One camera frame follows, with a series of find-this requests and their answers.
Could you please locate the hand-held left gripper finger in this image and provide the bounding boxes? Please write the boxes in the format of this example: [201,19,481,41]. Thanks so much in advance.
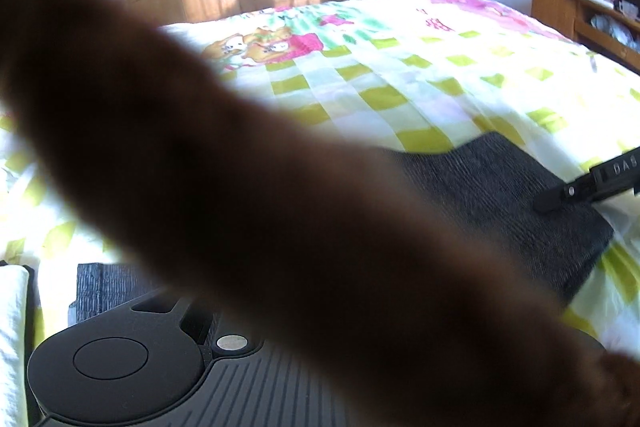
[127,288,262,361]

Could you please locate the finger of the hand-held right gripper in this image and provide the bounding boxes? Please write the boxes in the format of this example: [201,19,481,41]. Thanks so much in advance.
[533,173,599,214]

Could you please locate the dark grey pants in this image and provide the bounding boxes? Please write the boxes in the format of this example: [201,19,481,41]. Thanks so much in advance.
[67,131,616,323]

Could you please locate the brown fuzzy cloth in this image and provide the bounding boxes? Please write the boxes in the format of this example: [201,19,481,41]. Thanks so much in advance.
[0,0,640,427]

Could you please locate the white plastic bag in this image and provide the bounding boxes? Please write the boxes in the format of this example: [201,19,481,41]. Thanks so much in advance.
[590,13,640,46]

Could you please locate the wooden desk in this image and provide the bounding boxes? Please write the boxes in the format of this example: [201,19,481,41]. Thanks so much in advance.
[530,0,640,75]

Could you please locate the checkered printed blanket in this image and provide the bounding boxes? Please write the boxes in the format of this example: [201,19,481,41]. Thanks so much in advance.
[0,0,640,358]

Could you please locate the white cloth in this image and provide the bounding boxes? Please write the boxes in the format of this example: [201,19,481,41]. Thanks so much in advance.
[0,266,31,427]

